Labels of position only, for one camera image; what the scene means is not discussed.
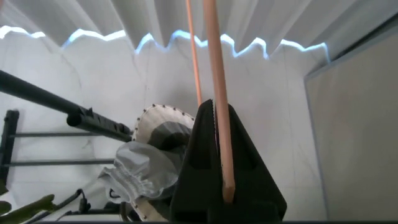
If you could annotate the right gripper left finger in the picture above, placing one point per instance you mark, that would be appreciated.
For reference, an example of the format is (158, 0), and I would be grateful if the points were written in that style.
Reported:
(199, 174)

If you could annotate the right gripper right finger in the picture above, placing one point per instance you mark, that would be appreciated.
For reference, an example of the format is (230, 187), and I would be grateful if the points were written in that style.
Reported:
(252, 186)

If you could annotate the pale grey shorts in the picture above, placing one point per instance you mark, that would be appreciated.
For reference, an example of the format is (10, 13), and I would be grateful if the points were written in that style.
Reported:
(140, 168)

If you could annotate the pink clothes hanger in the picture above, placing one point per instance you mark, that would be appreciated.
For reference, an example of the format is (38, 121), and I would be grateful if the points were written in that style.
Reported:
(217, 62)

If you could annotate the white laundry basket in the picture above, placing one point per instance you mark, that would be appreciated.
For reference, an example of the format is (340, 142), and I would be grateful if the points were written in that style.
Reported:
(161, 118)

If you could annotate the black clothes rack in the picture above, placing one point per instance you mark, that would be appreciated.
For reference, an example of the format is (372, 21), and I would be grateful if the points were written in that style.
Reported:
(31, 93)

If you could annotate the white curtain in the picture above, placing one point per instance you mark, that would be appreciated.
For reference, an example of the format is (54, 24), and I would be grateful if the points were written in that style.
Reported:
(140, 15)

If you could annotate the green shirt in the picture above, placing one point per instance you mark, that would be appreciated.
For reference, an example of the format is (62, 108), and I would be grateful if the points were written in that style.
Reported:
(28, 211)

